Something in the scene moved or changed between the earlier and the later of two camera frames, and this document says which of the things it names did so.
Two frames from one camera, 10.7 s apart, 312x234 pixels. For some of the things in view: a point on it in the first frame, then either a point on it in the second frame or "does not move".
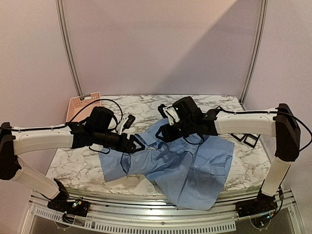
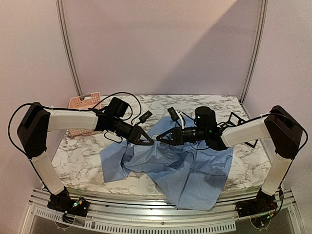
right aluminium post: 252,70 does not move
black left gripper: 128,149 -> 137,131
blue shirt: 189,174 does not move
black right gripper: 170,130 -> 178,135
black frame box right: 252,137 does not move
